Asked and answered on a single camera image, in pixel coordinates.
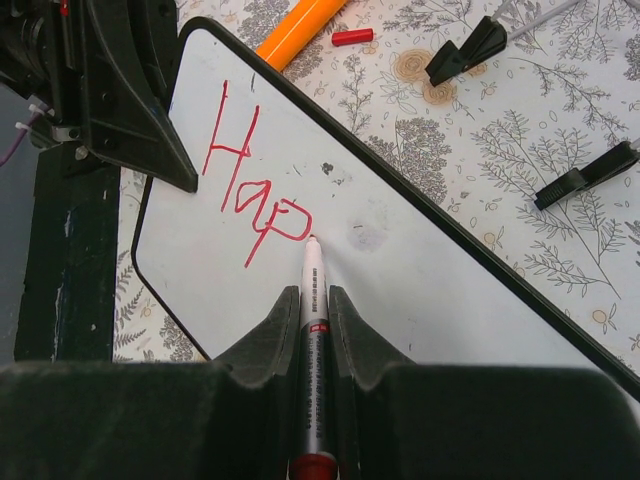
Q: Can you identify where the orange toy microphone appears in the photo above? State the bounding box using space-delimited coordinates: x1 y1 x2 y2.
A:
256 0 347 72

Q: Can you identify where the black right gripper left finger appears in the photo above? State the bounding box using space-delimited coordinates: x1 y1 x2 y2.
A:
1 286 300 479

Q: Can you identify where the red white marker pen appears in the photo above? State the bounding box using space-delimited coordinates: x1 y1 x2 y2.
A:
289 236 338 479

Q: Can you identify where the black front mounting rail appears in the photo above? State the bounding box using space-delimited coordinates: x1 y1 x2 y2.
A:
14 146 120 361

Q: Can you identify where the black framed whiteboard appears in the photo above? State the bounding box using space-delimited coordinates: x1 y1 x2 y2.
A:
132 17 639 395

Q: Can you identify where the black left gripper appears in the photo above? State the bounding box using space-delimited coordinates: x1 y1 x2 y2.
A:
1 1 198 193

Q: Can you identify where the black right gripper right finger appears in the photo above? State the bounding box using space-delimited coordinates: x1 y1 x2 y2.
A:
329 286 639 479

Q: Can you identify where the red marker cap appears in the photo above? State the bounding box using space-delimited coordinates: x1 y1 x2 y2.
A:
331 28 374 47

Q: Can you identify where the floral patterned table mat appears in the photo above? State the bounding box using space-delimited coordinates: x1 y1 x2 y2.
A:
114 1 639 372

